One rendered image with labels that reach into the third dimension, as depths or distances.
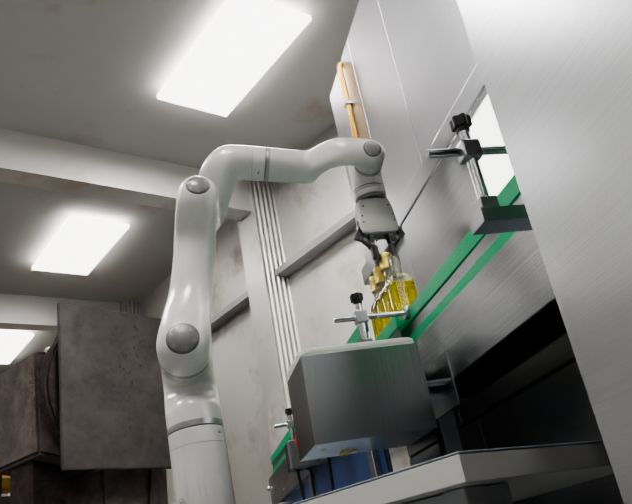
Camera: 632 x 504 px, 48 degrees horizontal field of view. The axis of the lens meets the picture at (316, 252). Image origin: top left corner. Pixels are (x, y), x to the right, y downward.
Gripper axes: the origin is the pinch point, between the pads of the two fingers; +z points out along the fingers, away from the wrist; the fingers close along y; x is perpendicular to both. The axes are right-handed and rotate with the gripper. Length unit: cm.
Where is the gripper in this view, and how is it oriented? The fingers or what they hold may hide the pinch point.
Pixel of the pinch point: (383, 254)
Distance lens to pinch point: 180.3
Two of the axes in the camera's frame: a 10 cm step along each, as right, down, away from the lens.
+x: 1.8, -4.3, -8.8
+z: 1.7, 9.0, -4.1
